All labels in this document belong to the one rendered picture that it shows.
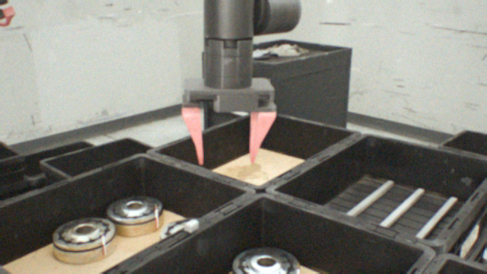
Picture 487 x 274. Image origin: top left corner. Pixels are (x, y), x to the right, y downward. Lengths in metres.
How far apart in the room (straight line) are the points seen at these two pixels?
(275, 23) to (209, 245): 0.34
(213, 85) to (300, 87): 1.72
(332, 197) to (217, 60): 0.58
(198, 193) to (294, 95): 1.38
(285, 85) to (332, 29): 2.25
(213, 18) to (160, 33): 3.81
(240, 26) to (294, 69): 1.67
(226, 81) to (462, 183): 0.67
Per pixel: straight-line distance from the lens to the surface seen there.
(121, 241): 0.93
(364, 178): 1.19
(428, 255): 0.73
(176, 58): 4.51
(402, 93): 4.15
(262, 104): 0.59
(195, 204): 0.96
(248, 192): 0.85
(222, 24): 0.56
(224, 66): 0.57
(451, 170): 1.12
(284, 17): 0.62
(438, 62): 3.99
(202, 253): 0.76
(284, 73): 2.18
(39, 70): 3.86
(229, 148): 1.24
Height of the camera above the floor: 1.29
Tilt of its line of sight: 19 degrees down
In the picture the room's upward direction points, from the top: straight up
